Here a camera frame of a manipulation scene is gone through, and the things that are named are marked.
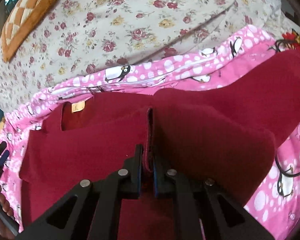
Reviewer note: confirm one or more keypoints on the floral cream bedsheet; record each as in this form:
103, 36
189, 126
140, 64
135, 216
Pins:
80, 37

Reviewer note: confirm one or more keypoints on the red yellow patterned cloth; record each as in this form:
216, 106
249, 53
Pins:
291, 39

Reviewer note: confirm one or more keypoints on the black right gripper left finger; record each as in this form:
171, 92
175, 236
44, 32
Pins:
90, 210

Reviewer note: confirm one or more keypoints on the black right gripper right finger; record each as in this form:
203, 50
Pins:
203, 209

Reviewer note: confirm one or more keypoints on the red knit garment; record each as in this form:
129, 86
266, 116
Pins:
228, 134

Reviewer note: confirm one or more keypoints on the orange checkered cushion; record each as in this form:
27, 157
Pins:
24, 17

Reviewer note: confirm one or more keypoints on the pink penguin blanket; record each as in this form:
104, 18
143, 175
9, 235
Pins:
276, 204

